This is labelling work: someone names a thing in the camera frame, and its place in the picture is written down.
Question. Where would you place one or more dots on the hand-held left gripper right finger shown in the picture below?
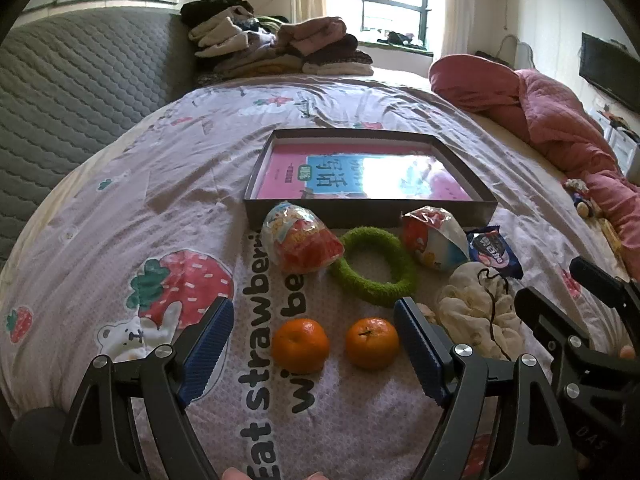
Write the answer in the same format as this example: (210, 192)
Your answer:
(417, 355)

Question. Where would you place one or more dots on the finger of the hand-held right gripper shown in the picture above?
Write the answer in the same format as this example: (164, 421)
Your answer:
(550, 320)
(605, 280)

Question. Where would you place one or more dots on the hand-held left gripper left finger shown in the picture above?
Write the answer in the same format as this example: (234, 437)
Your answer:
(210, 350)

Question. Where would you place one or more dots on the mandarin orange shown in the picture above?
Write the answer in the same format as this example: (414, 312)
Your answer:
(372, 345)
(300, 345)

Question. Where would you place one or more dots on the blue cookie packet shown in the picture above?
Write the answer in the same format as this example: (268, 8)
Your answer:
(492, 252)

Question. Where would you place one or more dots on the white red toy egg packet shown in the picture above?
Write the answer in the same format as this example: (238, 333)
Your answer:
(435, 245)

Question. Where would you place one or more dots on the orange toy egg packet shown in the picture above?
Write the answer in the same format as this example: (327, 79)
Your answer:
(300, 245)

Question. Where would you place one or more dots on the grey shallow cardboard box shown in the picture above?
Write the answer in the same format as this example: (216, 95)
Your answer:
(370, 212)

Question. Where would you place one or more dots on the person's right hand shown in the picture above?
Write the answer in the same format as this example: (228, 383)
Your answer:
(625, 351)

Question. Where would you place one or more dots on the yellow packet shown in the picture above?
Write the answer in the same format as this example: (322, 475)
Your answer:
(611, 235)

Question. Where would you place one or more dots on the small toy figure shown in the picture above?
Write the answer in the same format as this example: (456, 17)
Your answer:
(580, 195)

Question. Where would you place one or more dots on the white drawer cabinet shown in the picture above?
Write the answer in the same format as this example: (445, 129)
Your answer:
(622, 147)

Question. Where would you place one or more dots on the strawberry print bed sheet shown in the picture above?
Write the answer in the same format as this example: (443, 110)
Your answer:
(150, 185)

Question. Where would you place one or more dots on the pink quilt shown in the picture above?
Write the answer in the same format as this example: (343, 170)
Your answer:
(540, 110)

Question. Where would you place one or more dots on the black television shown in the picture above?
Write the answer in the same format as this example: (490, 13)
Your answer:
(610, 70)

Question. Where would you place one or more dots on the dark olive bag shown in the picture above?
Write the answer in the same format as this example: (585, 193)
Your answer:
(492, 56)

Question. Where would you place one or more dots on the white curved tube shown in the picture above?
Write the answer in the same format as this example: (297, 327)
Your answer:
(510, 36)

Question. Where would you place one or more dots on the grey quilted headboard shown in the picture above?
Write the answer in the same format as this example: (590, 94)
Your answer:
(75, 85)

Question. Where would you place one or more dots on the pile of folded clothes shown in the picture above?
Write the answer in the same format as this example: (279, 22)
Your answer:
(280, 50)

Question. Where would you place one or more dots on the green windowsill mat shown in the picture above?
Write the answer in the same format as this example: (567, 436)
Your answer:
(372, 46)

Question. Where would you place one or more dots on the dark bag on windowsill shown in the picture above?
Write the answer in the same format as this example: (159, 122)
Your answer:
(400, 37)

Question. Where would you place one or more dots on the window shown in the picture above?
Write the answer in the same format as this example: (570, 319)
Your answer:
(390, 10)

